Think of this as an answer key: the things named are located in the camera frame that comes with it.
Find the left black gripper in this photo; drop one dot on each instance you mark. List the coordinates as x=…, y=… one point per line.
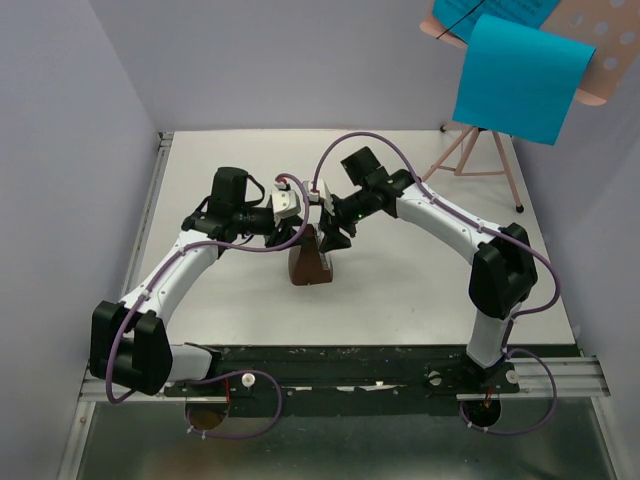
x=288, y=232

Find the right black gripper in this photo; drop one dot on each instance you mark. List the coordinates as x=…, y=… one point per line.
x=334, y=240

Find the brown wooden metronome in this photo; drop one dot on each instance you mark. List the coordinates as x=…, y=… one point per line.
x=306, y=264

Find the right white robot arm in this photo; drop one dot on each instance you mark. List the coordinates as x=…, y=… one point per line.
x=502, y=265

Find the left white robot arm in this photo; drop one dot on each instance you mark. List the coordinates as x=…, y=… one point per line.
x=129, y=344

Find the blue paper sheet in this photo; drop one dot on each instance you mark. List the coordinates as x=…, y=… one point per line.
x=519, y=80

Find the blue printed sheet music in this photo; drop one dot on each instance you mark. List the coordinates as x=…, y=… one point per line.
x=460, y=16

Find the pink music stand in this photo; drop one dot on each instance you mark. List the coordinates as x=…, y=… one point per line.
x=612, y=27

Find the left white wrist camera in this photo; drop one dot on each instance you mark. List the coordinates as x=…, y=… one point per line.
x=284, y=201

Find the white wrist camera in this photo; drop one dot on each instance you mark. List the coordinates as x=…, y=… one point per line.
x=284, y=201
x=318, y=194

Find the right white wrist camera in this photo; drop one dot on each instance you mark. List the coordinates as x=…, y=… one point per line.
x=318, y=194

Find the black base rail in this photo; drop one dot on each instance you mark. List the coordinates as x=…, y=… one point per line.
x=330, y=381

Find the aluminium frame rail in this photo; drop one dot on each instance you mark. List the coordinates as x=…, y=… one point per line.
x=70, y=465

